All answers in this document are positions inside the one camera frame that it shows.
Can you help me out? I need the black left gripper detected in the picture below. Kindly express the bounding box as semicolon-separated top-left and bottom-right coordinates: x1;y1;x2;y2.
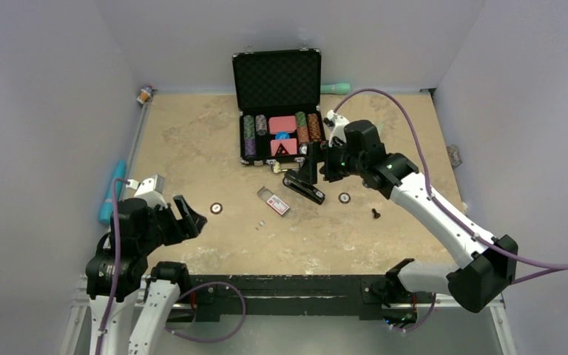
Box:
138;194;206;253

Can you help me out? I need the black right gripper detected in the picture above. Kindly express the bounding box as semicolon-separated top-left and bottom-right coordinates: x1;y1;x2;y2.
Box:
297;138;366;184

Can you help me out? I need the black stapler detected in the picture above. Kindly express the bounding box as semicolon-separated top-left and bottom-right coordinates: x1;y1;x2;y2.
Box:
283;170;325;205

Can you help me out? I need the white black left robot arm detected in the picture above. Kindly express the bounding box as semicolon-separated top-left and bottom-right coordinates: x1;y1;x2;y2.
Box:
85;175;207;354

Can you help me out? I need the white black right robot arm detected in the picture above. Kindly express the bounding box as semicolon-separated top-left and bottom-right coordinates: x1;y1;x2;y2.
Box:
283;112;518;313

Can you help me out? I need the left poker chip on table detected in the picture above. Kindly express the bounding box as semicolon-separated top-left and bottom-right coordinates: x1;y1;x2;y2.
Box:
210;203;223;214

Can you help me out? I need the poker chip on table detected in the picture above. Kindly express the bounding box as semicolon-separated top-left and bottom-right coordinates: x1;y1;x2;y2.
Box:
338;192;351;204
210;203;223;214

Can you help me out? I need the pink card deck lower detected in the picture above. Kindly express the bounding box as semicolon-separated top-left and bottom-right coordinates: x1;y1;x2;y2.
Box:
270;138;298;157

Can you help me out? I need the pink card deck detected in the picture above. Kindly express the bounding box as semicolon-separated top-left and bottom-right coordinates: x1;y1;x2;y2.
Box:
270;138;298;157
268;115;297;135

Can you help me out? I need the orange chip stack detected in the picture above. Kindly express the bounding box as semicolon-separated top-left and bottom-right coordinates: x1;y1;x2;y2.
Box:
297;126;310;154

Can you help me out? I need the right poker chip on table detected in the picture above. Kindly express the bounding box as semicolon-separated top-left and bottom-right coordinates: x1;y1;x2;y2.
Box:
338;192;351;204

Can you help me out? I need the brown chip stack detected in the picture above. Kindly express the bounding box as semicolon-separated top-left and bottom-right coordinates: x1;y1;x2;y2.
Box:
307;113;323;142

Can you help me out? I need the blue dealer button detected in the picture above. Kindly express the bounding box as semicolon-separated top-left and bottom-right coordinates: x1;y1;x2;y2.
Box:
275;132;290;140

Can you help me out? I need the pink card deck upper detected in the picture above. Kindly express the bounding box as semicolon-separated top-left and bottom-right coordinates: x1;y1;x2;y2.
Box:
268;115;297;135

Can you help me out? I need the green chip stack right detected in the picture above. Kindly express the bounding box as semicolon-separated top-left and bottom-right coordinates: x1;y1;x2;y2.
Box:
294;112;308;128

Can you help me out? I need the green chip stack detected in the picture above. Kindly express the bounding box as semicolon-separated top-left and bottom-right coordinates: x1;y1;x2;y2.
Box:
243;115;255;141
294;112;308;128

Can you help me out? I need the purple chip stack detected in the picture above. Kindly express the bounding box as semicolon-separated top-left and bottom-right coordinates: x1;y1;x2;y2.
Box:
244;138;257;159

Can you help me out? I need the grey chip stack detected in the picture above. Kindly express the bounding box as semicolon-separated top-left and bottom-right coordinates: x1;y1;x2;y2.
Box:
255;115;268;136

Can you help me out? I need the green chip stack left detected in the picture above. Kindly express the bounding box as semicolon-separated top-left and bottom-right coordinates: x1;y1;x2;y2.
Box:
243;115;255;141

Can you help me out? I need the black poker chip case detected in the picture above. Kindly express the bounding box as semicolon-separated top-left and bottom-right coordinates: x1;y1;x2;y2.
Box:
231;48;322;166

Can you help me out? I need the mint green flashlight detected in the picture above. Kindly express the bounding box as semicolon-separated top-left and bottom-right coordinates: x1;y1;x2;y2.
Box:
320;83;351;95

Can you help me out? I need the small orange bottle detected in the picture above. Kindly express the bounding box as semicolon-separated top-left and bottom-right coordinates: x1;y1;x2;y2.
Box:
136;85;155;105

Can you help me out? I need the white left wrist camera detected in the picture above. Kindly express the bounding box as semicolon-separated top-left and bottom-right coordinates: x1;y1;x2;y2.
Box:
126;174;166;198

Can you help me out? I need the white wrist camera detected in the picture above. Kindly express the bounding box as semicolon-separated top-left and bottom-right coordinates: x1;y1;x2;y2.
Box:
324;110;350;146
126;174;166;198

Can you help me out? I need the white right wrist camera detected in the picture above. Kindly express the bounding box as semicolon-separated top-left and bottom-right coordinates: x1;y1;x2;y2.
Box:
324;110;350;146

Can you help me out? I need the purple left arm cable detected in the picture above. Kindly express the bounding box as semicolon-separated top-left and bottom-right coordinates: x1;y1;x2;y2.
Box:
93;177;133;355

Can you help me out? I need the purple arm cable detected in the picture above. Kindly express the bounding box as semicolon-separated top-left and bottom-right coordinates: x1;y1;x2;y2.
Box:
333;88;568;334
93;177;133;355

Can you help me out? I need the teal blue handle tool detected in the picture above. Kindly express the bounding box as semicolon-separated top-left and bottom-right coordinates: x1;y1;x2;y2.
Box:
98;160;126;226

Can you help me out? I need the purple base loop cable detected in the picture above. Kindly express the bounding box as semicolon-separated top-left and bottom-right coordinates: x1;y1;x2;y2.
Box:
164;282;248;345

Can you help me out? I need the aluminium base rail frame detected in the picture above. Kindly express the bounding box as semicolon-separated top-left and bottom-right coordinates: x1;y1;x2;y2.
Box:
58;272;519;355

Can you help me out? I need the grey object at right wall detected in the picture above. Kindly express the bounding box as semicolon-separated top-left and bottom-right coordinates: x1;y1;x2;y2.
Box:
446;144;462;169

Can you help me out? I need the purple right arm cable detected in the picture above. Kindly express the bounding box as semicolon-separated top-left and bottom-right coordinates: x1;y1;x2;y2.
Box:
333;88;568;334

